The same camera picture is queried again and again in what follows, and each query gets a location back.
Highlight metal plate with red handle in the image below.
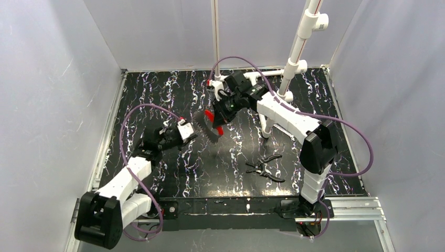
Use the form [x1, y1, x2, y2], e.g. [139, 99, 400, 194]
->
[193, 110, 225, 143]

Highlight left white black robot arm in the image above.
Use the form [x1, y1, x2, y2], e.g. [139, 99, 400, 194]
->
[74, 120, 197, 249]

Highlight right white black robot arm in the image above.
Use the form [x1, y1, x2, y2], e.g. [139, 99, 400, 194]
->
[207, 71, 338, 218]

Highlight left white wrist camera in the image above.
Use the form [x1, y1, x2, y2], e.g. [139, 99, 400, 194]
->
[177, 117, 196, 140]

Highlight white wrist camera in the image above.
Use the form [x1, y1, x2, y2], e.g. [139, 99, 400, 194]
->
[177, 117, 196, 140]
[206, 80, 226, 101]

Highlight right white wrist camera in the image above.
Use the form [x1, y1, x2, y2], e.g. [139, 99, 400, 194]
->
[206, 80, 226, 101]

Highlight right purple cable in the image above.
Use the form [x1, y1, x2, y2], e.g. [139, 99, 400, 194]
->
[208, 56, 375, 240]

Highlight purple cable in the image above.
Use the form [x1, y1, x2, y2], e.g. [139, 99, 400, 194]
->
[208, 56, 375, 240]
[119, 103, 186, 242]

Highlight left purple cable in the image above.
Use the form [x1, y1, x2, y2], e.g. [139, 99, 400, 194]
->
[119, 103, 186, 242]

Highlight black handled pliers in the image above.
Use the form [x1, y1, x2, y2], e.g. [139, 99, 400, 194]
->
[245, 154, 285, 183]

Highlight aluminium left rail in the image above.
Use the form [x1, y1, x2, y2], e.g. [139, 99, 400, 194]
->
[87, 69, 128, 192]

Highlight aluminium rail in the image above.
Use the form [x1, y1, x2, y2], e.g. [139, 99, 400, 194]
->
[64, 196, 395, 252]
[87, 69, 128, 192]

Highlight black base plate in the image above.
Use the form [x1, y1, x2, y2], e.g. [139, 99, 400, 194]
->
[159, 196, 334, 232]

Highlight white PVC pipe frame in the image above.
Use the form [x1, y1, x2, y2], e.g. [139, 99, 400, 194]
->
[208, 0, 329, 138]

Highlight aluminium front rail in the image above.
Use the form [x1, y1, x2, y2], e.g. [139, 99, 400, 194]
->
[64, 196, 395, 252]

